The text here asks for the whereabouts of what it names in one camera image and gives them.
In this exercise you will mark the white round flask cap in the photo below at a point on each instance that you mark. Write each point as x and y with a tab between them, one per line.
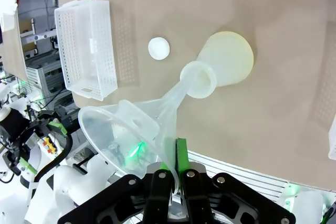
158	48

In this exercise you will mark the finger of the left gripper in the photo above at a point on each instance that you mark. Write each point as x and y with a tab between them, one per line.
50	125
21	166

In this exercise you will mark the clear plastic funnel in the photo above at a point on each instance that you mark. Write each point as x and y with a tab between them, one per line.
126	129

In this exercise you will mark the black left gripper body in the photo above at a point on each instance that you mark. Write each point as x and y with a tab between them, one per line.
11	127

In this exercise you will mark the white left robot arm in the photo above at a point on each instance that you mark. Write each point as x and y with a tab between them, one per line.
68	190

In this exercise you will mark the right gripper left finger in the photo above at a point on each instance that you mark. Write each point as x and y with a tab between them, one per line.
157	190

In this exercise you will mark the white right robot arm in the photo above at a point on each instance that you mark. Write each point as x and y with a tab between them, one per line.
309	203

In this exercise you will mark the translucent plastic Erlenmeyer flask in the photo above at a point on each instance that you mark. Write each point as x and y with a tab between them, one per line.
228	58

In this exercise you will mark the grey metal equipment cabinet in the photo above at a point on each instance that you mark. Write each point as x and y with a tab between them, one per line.
47	77

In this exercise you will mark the white perforated plastic basket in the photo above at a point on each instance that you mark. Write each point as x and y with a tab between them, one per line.
86	51

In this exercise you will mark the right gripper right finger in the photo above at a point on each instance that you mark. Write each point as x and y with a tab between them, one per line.
191	184

